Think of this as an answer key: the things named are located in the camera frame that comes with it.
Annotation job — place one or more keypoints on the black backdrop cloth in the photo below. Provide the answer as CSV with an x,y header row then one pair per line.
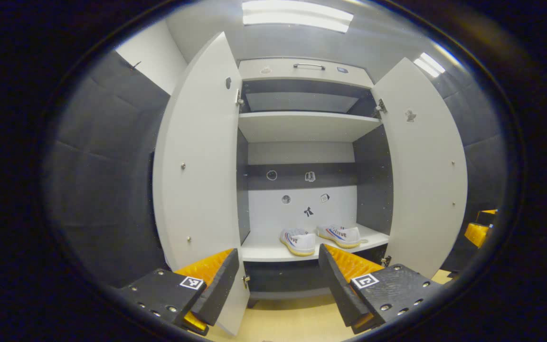
x,y
107,166
485,156

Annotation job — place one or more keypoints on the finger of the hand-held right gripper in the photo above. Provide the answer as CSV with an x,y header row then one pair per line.
x,y
477,234
488,216

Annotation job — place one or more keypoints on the white cabinet door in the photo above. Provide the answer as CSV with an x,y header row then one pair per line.
x,y
197,166
425,180

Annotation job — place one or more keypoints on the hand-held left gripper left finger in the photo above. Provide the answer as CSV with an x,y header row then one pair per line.
x,y
219,294

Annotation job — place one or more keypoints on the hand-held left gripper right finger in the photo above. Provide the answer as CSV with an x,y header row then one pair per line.
x,y
340,297

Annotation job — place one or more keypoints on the white canvas shoe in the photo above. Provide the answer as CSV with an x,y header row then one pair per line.
x,y
344,236
299,242

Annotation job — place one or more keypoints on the large ceiling light panel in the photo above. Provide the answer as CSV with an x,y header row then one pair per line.
x,y
297,14

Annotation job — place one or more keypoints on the white shoe cabinet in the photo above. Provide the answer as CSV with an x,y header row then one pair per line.
x,y
302,126

